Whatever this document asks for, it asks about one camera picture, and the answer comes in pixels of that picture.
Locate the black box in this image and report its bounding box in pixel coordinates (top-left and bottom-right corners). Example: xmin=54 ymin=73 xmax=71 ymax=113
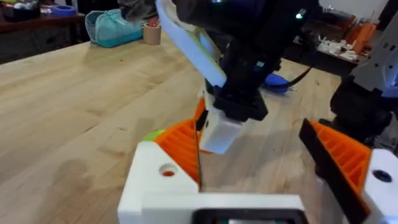
xmin=1 ymin=0 xmax=42 ymax=23

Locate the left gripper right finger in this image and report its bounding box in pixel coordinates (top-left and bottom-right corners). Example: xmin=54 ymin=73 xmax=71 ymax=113
xmin=298 ymin=118 xmax=398 ymax=224

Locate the green vegetable toy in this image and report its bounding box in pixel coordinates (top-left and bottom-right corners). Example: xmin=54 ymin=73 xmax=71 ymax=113
xmin=142 ymin=129 xmax=166 ymax=143

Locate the blue tape roll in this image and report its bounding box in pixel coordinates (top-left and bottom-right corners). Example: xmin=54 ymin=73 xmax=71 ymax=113
xmin=50 ymin=4 xmax=78 ymax=17

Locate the blue electric screwdriver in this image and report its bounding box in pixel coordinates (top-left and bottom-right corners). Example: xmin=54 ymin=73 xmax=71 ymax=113
xmin=263 ymin=73 xmax=291 ymax=95

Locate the heap of white orange parts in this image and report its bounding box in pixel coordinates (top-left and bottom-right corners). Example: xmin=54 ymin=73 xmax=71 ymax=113
xmin=316 ymin=21 xmax=377 ymax=62

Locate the orange ribbed wedge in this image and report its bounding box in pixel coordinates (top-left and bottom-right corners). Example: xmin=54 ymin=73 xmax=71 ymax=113
xmin=153 ymin=97 xmax=213 ymax=191

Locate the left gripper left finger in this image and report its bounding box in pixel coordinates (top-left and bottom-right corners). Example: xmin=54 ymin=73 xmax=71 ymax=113
xmin=117 ymin=141 xmax=200 ymax=224

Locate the dark wooden side table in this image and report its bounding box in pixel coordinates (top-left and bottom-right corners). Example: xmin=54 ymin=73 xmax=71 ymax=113
xmin=0 ymin=12 xmax=86 ymax=65

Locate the tan tape roll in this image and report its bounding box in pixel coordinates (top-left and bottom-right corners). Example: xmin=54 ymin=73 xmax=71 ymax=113
xmin=142 ymin=22 xmax=162 ymax=46

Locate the black cable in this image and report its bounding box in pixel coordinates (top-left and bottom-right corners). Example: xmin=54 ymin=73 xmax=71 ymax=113
xmin=269 ymin=64 xmax=313 ymax=89

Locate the teal soft zip bag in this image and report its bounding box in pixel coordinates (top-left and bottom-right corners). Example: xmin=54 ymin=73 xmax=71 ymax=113
xmin=84 ymin=8 xmax=144 ymax=49

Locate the right wrist upright plate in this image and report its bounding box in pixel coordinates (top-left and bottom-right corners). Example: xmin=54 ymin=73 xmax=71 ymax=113
xmin=155 ymin=0 xmax=228 ymax=88

